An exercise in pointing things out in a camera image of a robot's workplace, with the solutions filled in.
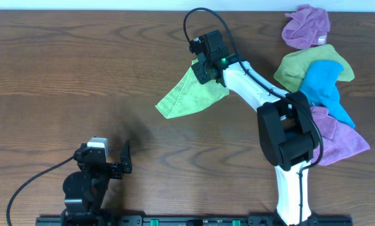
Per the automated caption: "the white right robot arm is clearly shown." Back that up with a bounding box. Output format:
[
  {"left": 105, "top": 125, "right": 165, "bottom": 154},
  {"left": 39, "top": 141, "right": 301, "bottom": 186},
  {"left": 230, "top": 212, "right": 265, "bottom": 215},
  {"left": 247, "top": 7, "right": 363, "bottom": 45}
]
[{"left": 193, "top": 53, "right": 322, "bottom": 225}]

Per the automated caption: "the light green cloth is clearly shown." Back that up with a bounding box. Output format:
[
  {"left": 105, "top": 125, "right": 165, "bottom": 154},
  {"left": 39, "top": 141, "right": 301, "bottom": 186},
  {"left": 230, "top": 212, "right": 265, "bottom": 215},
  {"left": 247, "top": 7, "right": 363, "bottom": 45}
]
[{"left": 155, "top": 67, "right": 230, "bottom": 119}]

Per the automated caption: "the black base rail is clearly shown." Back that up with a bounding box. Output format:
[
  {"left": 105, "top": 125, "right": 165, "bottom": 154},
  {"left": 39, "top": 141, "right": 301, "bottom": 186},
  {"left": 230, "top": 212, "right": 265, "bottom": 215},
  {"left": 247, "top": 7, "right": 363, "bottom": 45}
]
[{"left": 35, "top": 213, "right": 354, "bottom": 226}]

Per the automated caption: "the small purple cloth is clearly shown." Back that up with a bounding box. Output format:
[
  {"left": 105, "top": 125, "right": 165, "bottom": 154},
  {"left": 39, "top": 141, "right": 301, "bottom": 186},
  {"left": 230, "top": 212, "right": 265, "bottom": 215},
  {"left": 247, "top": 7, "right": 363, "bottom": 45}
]
[{"left": 282, "top": 4, "right": 331, "bottom": 50}]

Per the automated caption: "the olive green cloth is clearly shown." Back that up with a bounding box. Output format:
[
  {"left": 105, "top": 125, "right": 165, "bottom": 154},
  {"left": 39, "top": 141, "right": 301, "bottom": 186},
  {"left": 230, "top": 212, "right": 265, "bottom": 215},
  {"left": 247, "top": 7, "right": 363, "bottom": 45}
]
[{"left": 273, "top": 44, "right": 355, "bottom": 92}]

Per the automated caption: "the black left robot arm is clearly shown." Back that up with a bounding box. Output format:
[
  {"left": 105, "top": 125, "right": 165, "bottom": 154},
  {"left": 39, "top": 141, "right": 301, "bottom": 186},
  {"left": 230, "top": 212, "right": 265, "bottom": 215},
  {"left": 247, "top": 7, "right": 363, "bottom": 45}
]
[{"left": 61, "top": 137, "right": 132, "bottom": 225}]

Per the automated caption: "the large purple cloth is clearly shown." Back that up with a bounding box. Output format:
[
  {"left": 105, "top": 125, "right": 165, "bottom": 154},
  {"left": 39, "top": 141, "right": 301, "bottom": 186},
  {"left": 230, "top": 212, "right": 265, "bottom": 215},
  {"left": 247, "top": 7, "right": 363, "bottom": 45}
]
[{"left": 310, "top": 106, "right": 370, "bottom": 166}]

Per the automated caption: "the blue cloth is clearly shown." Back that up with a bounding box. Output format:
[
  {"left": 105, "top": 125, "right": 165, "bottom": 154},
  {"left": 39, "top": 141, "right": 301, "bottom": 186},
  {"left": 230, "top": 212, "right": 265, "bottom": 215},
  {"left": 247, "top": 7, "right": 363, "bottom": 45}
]
[{"left": 299, "top": 60, "right": 356, "bottom": 129}]

